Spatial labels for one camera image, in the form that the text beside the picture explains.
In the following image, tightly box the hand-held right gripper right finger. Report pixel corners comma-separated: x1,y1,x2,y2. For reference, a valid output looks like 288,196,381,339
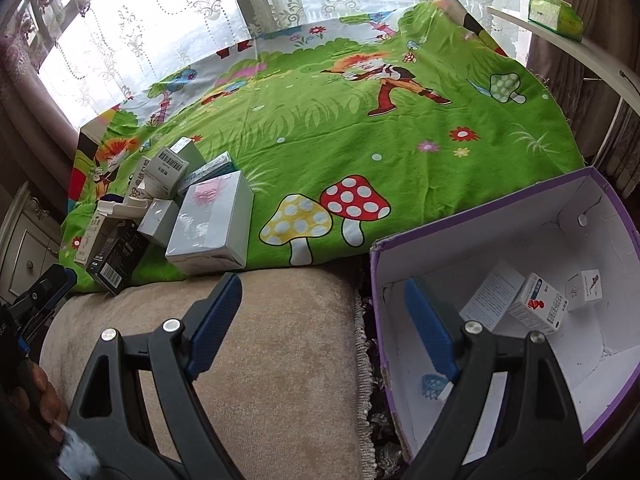
402,276,588,480

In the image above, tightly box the dark blue glossy box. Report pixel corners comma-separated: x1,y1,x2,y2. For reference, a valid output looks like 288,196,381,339
85,219,151,296

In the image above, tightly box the person's left hand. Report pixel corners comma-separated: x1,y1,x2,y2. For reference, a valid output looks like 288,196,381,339
27,359,69,442

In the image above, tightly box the white box with small text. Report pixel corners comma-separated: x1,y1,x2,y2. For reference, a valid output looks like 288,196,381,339
459,260,526,332

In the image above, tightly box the beige plush cushion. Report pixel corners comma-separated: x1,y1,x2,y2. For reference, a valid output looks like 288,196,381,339
39,265,373,480

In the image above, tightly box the white box with open flap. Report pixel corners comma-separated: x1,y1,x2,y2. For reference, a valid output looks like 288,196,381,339
75,199,146,266

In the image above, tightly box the white shelf board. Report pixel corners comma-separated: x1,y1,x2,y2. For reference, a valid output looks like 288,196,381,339
486,5,640,161

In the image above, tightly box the white box with red mark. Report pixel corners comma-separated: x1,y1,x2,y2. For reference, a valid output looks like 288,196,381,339
507,272,569,336

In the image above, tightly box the small silver white box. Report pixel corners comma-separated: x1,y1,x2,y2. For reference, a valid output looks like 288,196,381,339
136,199,181,248

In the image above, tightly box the brown patterned drape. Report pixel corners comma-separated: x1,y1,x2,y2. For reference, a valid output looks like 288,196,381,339
520,0,640,201
0,0,141,201

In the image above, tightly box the large white pink-print box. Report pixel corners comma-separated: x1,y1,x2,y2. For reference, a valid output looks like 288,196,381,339
165,170,256,276

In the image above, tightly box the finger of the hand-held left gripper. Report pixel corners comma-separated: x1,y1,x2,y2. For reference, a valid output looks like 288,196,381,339
10,265,79,345

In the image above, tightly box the white lace curtain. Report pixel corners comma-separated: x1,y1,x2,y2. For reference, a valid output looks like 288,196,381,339
20,0,531,131

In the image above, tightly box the purple cardboard box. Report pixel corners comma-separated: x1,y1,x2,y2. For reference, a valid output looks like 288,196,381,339
370,166,640,466

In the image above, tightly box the white box with barcode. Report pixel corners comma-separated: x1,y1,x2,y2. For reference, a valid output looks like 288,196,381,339
142,146,191,200

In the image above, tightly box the white cabinet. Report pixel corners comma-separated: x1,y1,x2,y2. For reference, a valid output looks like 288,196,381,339
0,180,63,306

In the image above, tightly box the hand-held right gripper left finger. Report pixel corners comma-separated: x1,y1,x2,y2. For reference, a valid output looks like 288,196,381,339
65,271,246,480

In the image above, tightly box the green cartoon printed blanket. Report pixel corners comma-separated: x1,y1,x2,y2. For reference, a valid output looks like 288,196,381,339
59,0,586,295

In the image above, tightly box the white and teal box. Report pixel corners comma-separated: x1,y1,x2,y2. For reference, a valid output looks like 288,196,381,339
177,152,236,196

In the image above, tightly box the small white bird-print box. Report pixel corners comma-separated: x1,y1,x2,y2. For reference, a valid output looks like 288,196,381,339
565,269,603,312

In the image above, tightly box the green tissue pack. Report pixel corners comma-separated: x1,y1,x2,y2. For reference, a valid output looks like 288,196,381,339
527,0,585,42

